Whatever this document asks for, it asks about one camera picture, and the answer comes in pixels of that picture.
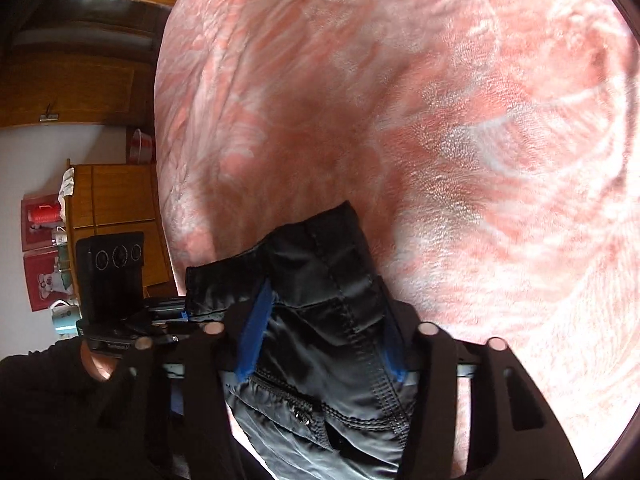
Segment light blue mug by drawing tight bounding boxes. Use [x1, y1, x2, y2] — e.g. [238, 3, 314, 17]
[49, 299, 84, 337]

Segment black quilted pants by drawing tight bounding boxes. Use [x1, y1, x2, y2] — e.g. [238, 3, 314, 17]
[185, 200, 426, 480]

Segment red wall poster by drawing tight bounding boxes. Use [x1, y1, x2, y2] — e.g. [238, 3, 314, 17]
[20, 194, 67, 313]

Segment wooden door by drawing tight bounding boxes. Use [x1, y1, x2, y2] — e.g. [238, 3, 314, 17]
[0, 57, 162, 129]

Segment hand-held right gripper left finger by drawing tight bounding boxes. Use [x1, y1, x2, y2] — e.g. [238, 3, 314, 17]
[97, 277, 274, 480]

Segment bed with pink sheet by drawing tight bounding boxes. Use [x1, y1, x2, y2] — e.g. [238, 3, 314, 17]
[152, 0, 632, 480]

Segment person's left forearm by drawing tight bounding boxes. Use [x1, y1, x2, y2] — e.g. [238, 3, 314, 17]
[0, 339, 132, 480]

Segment person's left hand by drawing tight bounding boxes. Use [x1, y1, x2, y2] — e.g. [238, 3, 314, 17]
[79, 344, 122, 384]

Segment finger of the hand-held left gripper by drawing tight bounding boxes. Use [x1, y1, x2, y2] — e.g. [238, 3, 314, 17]
[144, 296, 191, 336]

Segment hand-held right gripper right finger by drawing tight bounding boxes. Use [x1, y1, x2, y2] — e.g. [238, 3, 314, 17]
[380, 304, 584, 480]

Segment wooden cabinet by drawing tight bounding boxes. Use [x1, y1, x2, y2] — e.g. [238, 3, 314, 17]
[65, 160, 177, 302]

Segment red bucket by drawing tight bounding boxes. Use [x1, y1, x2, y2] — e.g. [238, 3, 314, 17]
[127, 129, 157, 164]

